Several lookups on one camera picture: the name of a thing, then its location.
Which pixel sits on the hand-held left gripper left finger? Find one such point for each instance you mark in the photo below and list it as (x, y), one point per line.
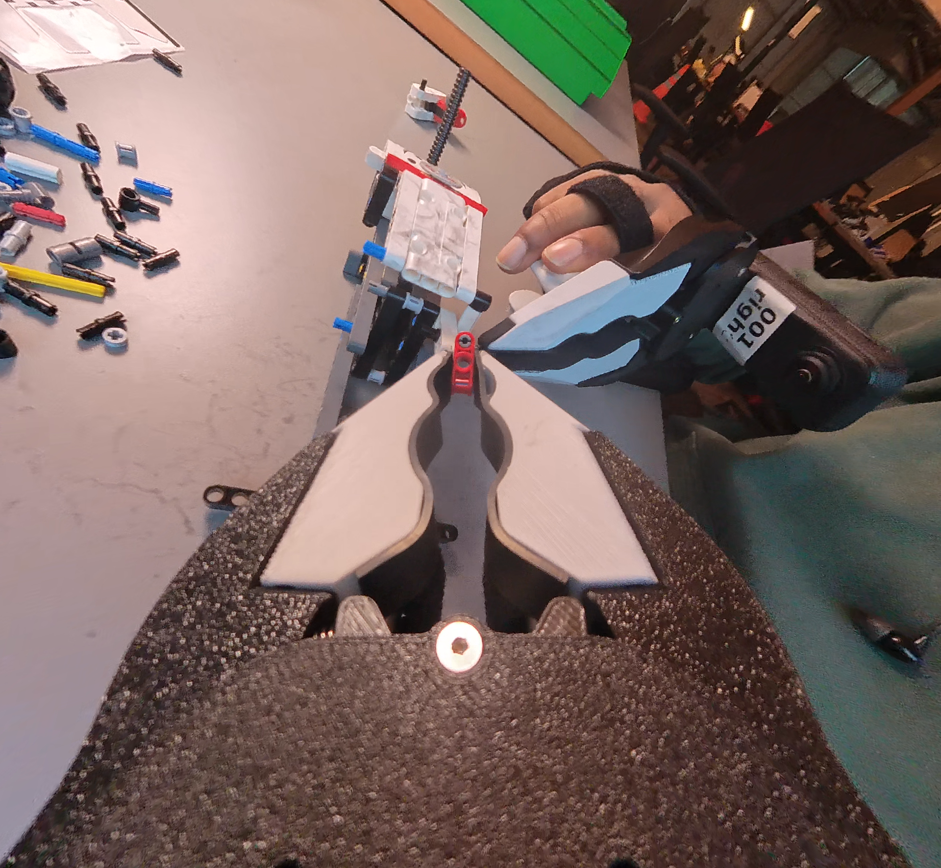
(353, 493)

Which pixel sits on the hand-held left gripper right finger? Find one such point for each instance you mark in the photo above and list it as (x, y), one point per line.
(566, 493)

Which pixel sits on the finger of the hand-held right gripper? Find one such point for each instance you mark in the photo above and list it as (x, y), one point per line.
(588, 309)
(595, 364)

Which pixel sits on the red short brick beam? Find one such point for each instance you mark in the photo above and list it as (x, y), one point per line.
(462, 368)

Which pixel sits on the white brick toy truck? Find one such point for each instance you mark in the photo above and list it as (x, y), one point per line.
(434, 228)

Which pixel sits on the grey desk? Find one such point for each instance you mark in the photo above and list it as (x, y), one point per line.
(220, 221)

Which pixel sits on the person's right hand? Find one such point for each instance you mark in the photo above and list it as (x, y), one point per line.
(562, 215)

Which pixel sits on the black thin brick liftarm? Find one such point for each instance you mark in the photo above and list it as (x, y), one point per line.
(228, 497)

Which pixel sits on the person's green sweatshirt torso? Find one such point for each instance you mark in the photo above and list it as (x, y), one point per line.
(809, 552)

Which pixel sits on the black ridged rod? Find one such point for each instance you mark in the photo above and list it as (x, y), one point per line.
(452, 114)

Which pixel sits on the small white red brick assembly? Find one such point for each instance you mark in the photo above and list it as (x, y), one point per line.
(423, 100)

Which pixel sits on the black earbud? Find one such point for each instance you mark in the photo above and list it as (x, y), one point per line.
(893, 640)

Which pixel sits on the green plastic bin stack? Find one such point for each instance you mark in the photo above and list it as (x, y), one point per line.
(529, 8)

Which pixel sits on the pile of small brick parts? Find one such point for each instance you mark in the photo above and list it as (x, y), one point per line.
(51, 280)

